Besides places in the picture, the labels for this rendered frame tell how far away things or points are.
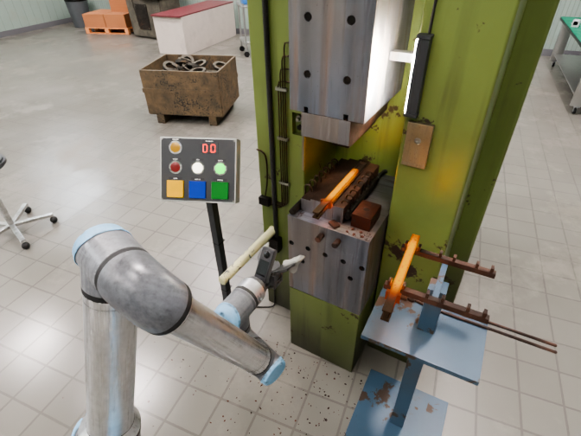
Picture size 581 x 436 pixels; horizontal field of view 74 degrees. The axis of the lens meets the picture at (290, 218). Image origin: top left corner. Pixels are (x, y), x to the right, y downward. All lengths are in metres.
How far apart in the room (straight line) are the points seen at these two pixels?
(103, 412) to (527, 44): 1.82
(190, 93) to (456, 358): 4.17
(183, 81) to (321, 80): 3.61
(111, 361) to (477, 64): 1.29
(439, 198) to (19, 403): 2.26
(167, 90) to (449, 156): 4.01
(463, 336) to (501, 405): 0.85
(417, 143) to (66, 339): 2.21
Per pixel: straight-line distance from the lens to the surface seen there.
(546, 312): 2.90
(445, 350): 1.51
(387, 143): 1.93
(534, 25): 1.81
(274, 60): 1.66
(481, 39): 1.38
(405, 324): 1.54
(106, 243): 0.82
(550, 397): 2.51
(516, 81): 1.86
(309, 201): 1.65
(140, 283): 0.75
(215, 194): 1.70
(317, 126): 1.47
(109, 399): 1.07
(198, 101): 4.93
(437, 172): 1.54
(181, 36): 8.47
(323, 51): 1.38
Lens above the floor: 1.90
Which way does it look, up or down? 36 degrees down
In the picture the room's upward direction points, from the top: 1 degrees counter-clockwise
